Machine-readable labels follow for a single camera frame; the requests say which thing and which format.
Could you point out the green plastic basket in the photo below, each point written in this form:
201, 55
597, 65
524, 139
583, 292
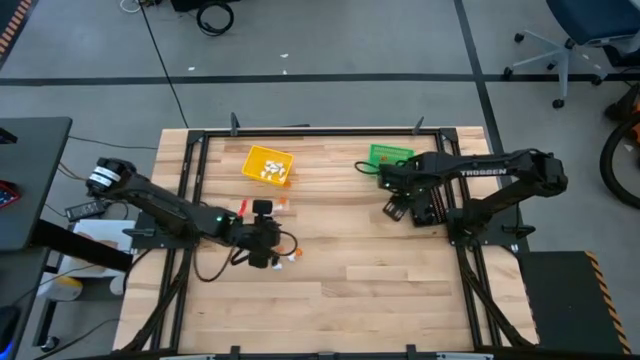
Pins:
395, 151

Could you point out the red flat item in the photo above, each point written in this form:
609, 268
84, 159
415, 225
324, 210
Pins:
7, 195

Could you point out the black orange vacuum cleaner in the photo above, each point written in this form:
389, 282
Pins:
627, 107

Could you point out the yellow plastic basket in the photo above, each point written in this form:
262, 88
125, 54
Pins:
250, 165

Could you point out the orange striped black ramp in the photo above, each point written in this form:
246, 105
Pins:
10, 25

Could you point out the white cardboard box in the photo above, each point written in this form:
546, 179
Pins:
100, 235

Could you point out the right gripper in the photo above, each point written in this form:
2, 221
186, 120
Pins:
422, 205

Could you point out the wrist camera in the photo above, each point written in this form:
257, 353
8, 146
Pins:
395, 209
262, 208

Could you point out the black plastic basket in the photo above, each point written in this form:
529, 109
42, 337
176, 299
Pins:
441, 210

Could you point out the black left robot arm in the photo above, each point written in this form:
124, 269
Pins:
160, 205

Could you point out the black device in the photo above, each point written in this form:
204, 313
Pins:
6, 136

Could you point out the blue office chair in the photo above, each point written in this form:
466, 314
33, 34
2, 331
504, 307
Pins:
590, 20

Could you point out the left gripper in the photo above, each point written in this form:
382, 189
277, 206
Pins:
260, 240

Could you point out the hazard striped black platform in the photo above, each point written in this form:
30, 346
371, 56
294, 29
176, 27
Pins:
565, 300

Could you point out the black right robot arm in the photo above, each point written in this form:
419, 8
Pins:
490, 167

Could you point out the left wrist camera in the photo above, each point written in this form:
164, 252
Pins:
262, 208

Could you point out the dark grey side desk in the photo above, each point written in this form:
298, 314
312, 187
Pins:
30, 175

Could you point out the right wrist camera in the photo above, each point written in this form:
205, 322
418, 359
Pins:
395, 209

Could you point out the yellow white round object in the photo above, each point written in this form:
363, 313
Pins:
65, 289

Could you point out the black equipment cart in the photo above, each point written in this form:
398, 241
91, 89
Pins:
185, 5

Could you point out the black power adapter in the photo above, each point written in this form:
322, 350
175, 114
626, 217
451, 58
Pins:
85, 211

